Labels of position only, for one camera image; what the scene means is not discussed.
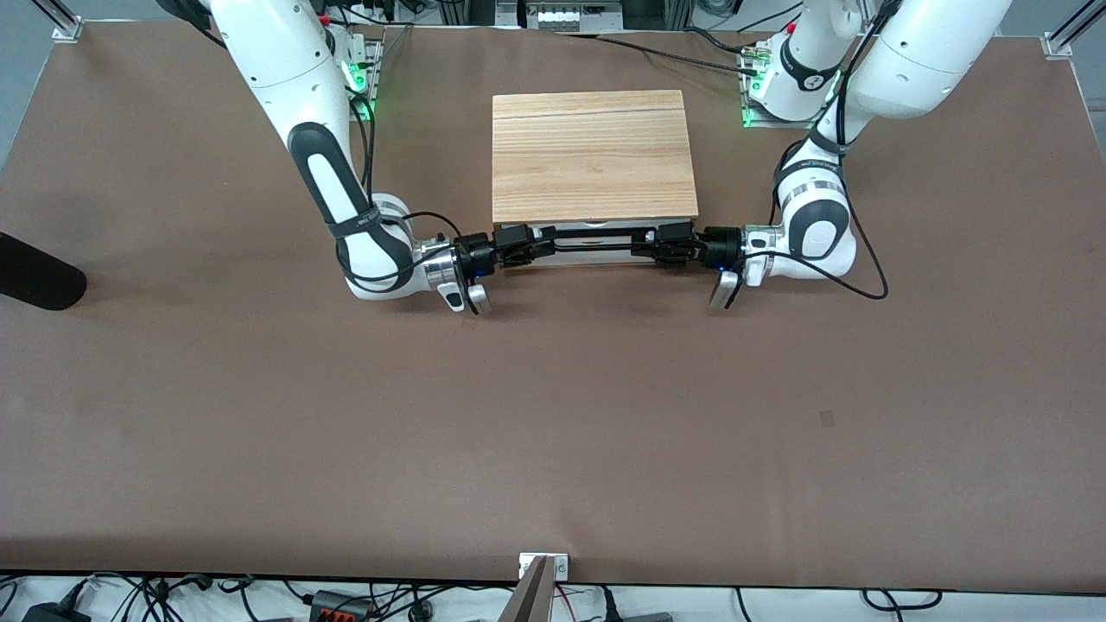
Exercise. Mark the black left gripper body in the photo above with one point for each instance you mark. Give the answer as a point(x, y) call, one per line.
point(719, 244)

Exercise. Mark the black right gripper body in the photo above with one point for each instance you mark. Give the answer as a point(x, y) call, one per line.
point(474, 255)

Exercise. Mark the white-fronted wooden drawer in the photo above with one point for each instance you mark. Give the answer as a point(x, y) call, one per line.
point(596, 240)

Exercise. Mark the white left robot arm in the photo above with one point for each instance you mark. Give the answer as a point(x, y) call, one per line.
point(907, 52)

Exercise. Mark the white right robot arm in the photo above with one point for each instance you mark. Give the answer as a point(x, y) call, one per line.
point(285, 52)

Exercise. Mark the light wooden drawer cabinet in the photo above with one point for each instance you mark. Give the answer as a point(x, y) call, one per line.
point(592, 155)

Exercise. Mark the brown table cover mat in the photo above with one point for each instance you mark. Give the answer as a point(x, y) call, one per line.
point(553, 415)

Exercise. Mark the white power strip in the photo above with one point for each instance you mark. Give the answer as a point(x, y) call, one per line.
point(562, 15)

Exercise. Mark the black plug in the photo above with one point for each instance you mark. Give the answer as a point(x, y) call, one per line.
point(609, 609)

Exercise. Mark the black box orange connectors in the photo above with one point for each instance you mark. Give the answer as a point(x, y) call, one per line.
point(333, 605)

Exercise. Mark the black rounded object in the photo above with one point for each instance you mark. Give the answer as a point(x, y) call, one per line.
point(43, 285)

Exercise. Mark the black power adapter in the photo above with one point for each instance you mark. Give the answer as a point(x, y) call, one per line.
point(52, 615)

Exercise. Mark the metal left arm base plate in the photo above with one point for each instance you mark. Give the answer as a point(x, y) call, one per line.
point(769, 123)

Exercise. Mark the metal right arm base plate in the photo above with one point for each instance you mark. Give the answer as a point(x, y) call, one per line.
point(376, 60)

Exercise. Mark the small metal edge bracket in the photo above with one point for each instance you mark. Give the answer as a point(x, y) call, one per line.
point(560, 568)

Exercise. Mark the grey camera mount bar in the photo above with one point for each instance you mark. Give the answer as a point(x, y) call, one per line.
point(529, 600)

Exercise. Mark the aluminium corner post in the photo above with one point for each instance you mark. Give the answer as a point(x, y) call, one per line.
point(65, 26)
point(1063, 41)

